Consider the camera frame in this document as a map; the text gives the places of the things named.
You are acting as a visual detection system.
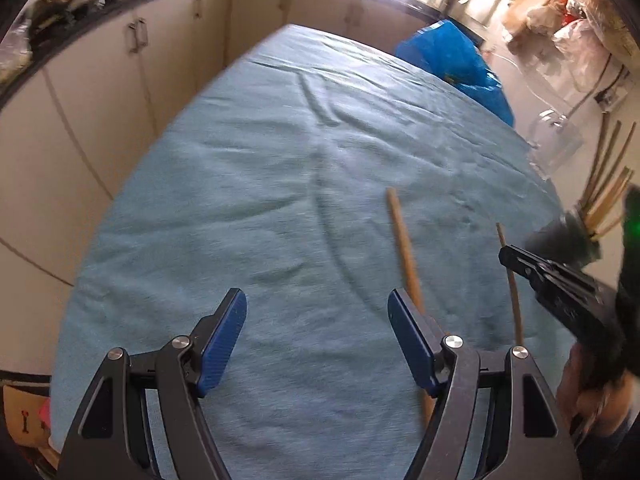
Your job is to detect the beige lower kitchen cabinets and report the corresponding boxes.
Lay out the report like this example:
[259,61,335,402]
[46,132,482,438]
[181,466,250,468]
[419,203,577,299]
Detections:
[1,0,435,376]

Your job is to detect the person right hand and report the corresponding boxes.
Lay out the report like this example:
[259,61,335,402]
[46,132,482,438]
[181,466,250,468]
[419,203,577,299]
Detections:
[555,344,634,437]

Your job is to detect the dark utensil holder cup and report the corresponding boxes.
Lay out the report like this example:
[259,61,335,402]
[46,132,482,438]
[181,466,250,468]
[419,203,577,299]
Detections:
[522,209,602,270]

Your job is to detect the wooden chopstick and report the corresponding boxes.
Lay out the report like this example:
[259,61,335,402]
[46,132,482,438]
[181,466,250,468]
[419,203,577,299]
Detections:
[386,188,434,426]
[496,222,524,346]

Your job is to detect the hanging plastic bags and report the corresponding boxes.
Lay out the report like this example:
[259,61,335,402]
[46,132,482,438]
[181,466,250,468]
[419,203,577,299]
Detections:
[501,0,639,92]

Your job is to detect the blue plastic bag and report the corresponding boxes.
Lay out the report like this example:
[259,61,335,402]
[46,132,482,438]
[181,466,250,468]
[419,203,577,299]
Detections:
[395,20,515,127]

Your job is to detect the light blue fleece table cloth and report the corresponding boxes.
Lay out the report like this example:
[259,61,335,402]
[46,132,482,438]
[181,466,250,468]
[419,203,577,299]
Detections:
[51,26,561,479]

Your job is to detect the black power cable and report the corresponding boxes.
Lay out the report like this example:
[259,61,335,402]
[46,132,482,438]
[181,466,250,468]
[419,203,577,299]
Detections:
[566,52,629,118]

